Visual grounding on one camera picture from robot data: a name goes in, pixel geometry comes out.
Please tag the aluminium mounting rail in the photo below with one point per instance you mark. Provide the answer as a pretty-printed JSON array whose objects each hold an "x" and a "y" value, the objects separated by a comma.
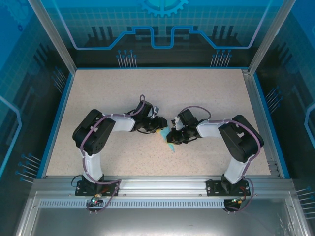
[{"x": 160, "y": 186}]

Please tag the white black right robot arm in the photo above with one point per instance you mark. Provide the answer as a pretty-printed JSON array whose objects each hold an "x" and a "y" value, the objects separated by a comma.
[{"x": 241, "y": 140}]

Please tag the brushed metal front panel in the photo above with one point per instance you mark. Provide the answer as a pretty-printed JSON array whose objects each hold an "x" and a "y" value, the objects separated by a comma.
[{"x": 160, "y": 223}]

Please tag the light blue cloth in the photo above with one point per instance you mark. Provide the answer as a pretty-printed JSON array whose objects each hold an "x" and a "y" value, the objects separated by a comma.
[{"x": 172, "y": 147}]

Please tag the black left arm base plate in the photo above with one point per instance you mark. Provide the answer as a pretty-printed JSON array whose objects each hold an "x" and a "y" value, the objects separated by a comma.
[{"x": 81, "y": 190}]

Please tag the aluminium frame post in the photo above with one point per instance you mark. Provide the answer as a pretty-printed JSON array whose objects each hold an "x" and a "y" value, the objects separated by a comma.
[
  {"x": 57, "y": 41},
  {"x": 270, "y": 37}
]

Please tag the aluminium side rail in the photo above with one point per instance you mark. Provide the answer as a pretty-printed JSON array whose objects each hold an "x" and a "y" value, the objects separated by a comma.
[{"x": 253, "y": 98}]

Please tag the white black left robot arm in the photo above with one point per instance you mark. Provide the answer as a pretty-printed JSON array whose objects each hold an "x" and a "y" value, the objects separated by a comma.
[{"x": 93, "y": 135}]

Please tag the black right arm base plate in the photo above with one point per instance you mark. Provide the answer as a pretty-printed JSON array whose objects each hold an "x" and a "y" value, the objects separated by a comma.
[{"x": 212, "y": 189}]

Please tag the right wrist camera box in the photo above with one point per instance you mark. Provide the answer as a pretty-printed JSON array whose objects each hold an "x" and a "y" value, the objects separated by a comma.
[{"x": 177, "y": 123}]

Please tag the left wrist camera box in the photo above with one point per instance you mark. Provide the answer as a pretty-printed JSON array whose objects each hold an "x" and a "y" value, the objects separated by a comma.
[{"x": 156, "y": 110}]

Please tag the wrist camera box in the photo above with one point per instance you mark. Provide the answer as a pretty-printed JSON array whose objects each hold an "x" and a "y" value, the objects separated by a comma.
[
  {"x": 156, "y": 110},
  {"x": 177, "y": 123}
]

